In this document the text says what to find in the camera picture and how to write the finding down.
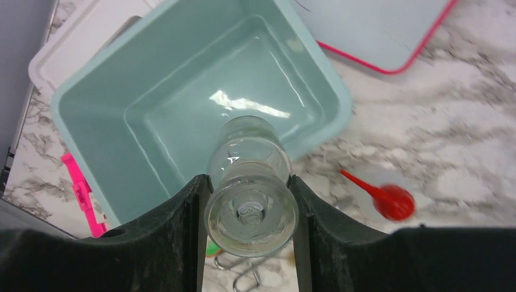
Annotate teal plastic bin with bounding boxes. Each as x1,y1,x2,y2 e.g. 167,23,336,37
51,1,352,227

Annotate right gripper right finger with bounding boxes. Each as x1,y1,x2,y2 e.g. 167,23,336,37
290,176,515,291

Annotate white bin lid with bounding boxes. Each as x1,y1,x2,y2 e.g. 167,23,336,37
28,0,162,96

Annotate red cap wash bottle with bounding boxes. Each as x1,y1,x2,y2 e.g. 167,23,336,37
339,165,416,222

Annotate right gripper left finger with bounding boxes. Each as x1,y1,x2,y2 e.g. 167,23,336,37
1,175,212,291

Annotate metal crucible tongs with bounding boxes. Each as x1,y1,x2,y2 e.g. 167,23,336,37
214,251,283,292

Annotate pink highlighter marker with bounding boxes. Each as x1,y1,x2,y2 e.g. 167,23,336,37
61,153,108,238

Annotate pink framed whiteboard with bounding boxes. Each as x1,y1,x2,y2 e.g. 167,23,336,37
291,0,456,74

